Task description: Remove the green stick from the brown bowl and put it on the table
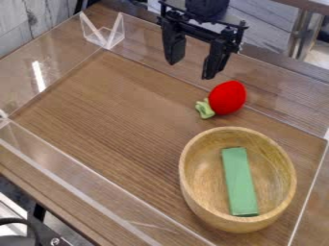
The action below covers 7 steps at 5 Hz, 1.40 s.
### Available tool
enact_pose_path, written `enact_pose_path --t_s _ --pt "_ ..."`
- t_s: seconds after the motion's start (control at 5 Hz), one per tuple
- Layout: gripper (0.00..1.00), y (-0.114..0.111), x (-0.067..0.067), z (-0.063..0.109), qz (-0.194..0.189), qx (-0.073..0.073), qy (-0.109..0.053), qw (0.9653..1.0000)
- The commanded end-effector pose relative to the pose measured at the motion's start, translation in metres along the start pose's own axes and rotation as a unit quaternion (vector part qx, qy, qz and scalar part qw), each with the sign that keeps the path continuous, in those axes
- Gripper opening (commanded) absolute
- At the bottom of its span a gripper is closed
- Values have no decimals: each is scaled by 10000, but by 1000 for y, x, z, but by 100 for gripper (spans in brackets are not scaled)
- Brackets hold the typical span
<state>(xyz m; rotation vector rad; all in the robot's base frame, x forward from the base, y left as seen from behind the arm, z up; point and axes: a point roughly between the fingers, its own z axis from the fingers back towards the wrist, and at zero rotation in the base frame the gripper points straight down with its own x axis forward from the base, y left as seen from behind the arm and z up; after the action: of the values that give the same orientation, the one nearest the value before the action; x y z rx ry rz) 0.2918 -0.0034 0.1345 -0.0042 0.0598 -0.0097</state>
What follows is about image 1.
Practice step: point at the black table clamp mount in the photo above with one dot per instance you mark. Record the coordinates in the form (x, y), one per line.
(23, 231)

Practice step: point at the green rectangular stick block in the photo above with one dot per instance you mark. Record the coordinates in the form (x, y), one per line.
(243, 199)

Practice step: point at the metal table leg frame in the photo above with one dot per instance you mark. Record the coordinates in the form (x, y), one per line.
(304, 34)

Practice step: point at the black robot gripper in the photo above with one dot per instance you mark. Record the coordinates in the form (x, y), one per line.
(205, 20)

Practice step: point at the red plush strawberry toy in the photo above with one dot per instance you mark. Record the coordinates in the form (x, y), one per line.
(227, 99)

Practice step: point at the brown wooden bowl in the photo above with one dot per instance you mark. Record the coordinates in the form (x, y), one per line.
(203, 178)

